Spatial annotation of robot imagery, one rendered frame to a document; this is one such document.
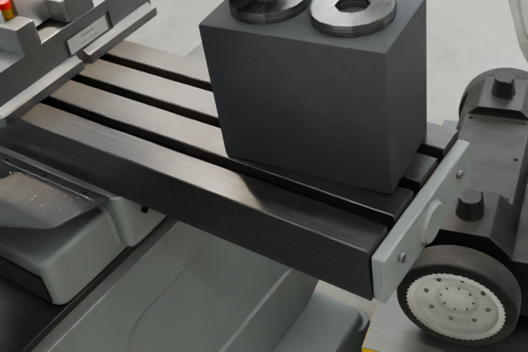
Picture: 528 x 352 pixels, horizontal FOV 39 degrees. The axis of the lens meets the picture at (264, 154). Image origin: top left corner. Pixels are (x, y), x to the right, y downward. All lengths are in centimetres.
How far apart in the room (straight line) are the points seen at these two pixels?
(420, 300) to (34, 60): 74
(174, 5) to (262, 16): 261
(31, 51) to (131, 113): 18
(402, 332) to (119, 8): 74
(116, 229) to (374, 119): 46
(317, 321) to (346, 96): 95
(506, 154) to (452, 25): 160
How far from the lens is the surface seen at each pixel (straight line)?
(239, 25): 82
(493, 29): 298
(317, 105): 82
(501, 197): 134
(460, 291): 131
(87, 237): 108
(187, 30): 320
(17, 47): 113
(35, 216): 103
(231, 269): 140
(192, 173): 93
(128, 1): 126
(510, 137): 149
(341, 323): 167
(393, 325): 141
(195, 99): 106
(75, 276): 109
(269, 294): 154
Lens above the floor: 151
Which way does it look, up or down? 38 degrees down
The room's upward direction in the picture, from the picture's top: 10 degrees counter-clockwise
